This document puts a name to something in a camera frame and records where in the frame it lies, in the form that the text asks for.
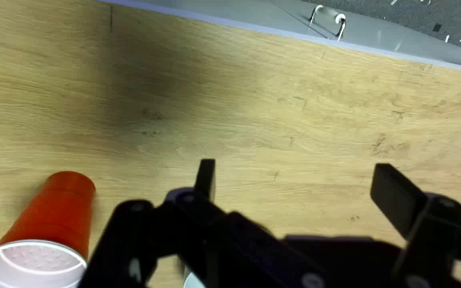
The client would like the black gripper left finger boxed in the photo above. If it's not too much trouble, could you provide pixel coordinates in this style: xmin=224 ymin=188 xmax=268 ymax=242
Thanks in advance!
xmin=77 ymin=158 xmax=317 ymax=288

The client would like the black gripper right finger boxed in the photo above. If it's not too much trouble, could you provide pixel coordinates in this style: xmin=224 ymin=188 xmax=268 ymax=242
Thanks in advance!
xmin=368 ymin=162 xmax=461 ymax=288

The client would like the red plastic cup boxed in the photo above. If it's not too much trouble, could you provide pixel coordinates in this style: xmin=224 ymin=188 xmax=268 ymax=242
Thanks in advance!
xmin=0 ymin=170 xmax=98 ymax=288

